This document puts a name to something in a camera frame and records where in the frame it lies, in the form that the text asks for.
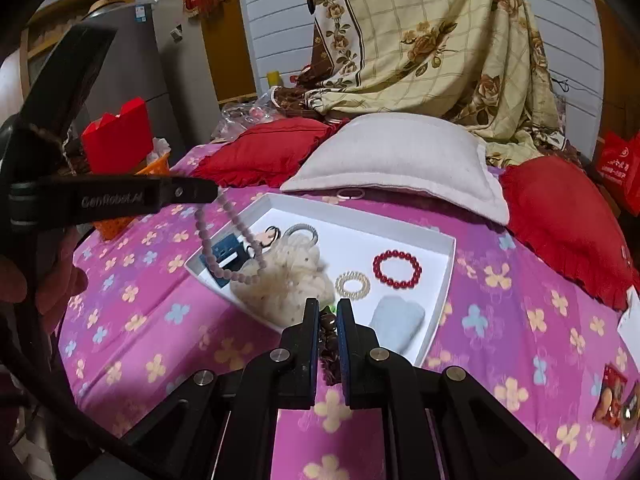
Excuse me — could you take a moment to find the red shopping bag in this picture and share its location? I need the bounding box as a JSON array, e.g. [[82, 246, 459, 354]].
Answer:
[[595, 130, 640, 218]]

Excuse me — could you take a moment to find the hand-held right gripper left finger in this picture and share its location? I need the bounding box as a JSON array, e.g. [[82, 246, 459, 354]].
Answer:
[[107, 297, 321, 480]]

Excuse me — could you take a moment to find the black hair tie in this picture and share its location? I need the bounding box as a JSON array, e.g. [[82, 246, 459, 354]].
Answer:
[[256, 225, 285, 251]]

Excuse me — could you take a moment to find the light blue fabric piece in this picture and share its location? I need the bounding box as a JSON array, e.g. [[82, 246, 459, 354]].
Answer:
[[369, 296, 426, 356]]

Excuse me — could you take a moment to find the pink floral bedsheet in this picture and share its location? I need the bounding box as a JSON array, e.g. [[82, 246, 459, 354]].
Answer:
[[57, 142, 640, 480]]

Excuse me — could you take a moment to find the clear plastic bag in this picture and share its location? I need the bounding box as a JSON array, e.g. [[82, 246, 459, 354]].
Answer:
[[210, 100, 281, 143]]

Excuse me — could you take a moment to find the white shallow cardboard box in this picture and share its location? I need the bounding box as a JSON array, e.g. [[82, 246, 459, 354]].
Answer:
[[185, 192, 457, 368]]

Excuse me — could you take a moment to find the orange plastic basket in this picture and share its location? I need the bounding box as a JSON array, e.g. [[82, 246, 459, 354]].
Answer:
[[92, 152, 173, 241]]

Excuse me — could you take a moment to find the grey refrigerator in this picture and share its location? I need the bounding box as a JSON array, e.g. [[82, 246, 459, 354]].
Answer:
[[82, 0, 216, 161]]

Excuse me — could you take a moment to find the dark brown beaded bracelet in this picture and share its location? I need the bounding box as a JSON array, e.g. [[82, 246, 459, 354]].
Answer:
[[318, 310, 342, 387]]

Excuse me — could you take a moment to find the cream dotted organza scrunchie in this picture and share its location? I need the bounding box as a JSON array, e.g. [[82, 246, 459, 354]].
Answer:
[[230, 234, 337, 333]]

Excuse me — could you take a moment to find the red ruffled pillow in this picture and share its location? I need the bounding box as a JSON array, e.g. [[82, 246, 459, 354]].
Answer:
[[187, 117, 351, 188], [500, 155, 640, 311]]

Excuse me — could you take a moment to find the off-white pillow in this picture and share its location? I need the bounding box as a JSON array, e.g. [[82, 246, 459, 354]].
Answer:
[[281, 112, 511, 226]]

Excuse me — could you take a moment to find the pink beaded necklace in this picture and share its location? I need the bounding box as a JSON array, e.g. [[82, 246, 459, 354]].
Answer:
[[27, 122, 268, 283]]

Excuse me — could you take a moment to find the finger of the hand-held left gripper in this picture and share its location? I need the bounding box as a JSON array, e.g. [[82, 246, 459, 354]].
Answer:
[[22, 24, 118, 133], [159, 176, 219, 207]]

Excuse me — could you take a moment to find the cream floral checked blanket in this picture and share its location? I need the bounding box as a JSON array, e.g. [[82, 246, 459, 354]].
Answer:
[[272, 0, 568, 168]]

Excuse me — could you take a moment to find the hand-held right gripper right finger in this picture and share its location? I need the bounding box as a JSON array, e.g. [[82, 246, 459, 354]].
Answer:
[[337, 299, 571, 480]]

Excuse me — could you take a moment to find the person's left hand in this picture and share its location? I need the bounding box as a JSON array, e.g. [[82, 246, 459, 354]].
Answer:
[[0, 230, 88, 336]]

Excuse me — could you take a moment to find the grey spiral hair tie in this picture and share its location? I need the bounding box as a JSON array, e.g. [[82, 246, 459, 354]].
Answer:
[[282, 223, 321, 247]]

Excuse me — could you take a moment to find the black cable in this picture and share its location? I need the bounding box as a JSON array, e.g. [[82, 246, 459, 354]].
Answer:
[[0, 115, 131, 461]]

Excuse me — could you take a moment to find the red snack packet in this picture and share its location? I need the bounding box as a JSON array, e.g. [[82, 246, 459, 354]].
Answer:
[[592, 362, 629, 428]]

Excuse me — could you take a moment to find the pale yellow bead bracelet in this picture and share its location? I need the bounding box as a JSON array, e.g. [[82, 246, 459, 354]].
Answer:
[[335, 271, 371, 302]]

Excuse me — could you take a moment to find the red beaded bracelet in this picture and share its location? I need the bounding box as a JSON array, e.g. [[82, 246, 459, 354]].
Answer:
[[372, 250, 422, 291]]

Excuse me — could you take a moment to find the straw hat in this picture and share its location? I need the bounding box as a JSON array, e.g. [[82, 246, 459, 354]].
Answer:
[[82, 0, 123, 21]]

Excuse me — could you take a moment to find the dark blue hair clip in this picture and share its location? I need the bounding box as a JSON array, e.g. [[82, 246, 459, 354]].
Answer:
[[200, 232, 251, 273]]

